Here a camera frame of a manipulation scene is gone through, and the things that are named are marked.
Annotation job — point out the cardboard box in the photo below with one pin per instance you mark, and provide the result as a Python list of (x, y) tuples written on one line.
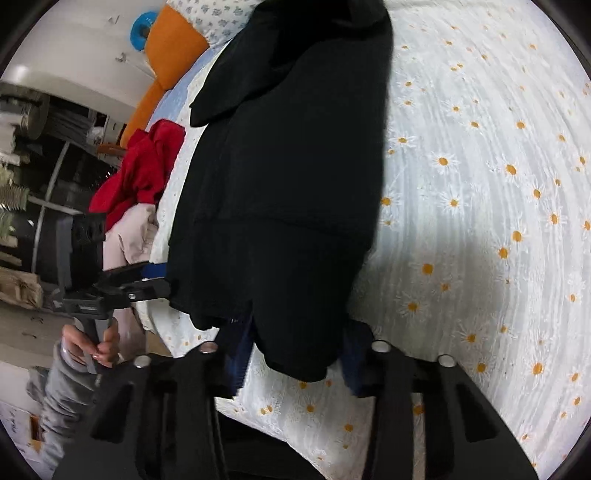
[(18, 429)]

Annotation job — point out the metal storage shelf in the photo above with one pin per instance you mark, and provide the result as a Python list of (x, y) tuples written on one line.
[(60, 152)]

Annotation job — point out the person's left hand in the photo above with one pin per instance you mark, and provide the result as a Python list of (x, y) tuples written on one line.
[(108, 350)]

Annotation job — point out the black fleece jacket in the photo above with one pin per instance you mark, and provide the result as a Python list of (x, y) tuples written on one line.
[(286, 184)]

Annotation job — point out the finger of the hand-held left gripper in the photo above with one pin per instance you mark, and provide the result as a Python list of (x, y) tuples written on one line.
[(152, 290), (154, 272)]

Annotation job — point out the pale pink cloth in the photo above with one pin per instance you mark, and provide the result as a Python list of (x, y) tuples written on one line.
[(129, 235)]

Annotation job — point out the light blue blanket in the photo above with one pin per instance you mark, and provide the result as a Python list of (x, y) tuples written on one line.
[(180, 87)]

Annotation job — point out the white floral pillow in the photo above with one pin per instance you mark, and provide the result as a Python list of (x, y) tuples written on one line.
[(207, 16)]

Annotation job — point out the white daisy blanket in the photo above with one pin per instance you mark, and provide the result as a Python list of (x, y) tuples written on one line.
[(461, 207)]

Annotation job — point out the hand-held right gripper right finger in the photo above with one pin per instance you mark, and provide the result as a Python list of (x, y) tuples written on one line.
[(355, 364)]

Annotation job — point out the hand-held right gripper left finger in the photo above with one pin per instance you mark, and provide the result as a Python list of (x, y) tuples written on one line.
[(235, 360)]

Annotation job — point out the person's left forearm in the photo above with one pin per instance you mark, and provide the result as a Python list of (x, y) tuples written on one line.
[(60, 401)]

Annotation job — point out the red cloth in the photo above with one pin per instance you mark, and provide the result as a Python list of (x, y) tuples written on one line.
[(138, 170)]

